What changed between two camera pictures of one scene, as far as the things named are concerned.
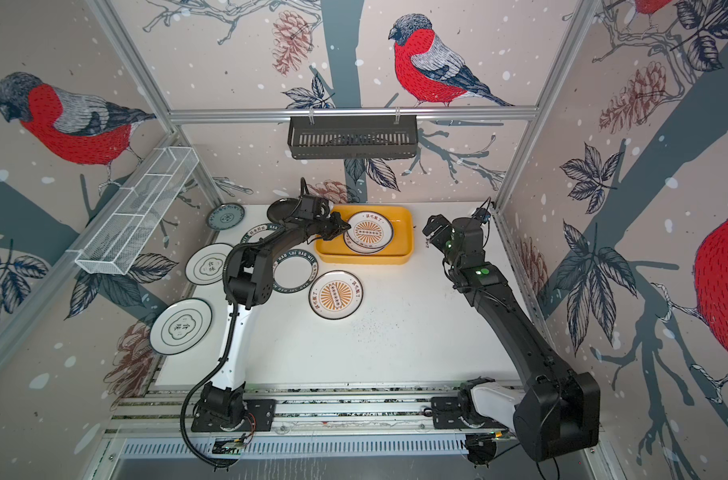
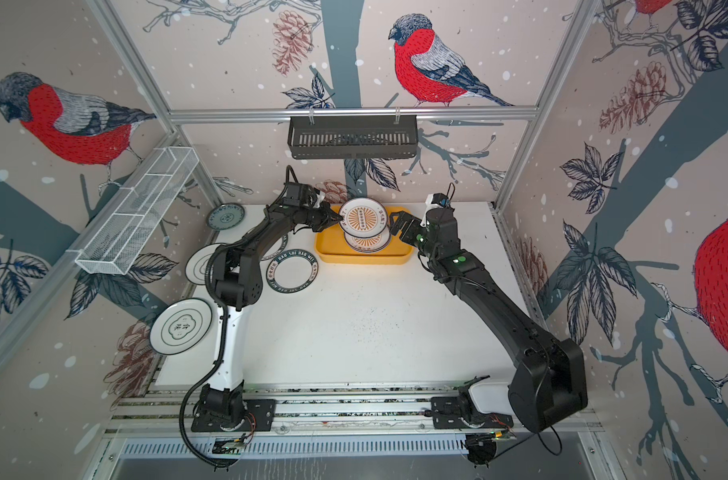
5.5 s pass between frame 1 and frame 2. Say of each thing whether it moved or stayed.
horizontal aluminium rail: stayed
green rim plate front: stayed
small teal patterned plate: stayed
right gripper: moved
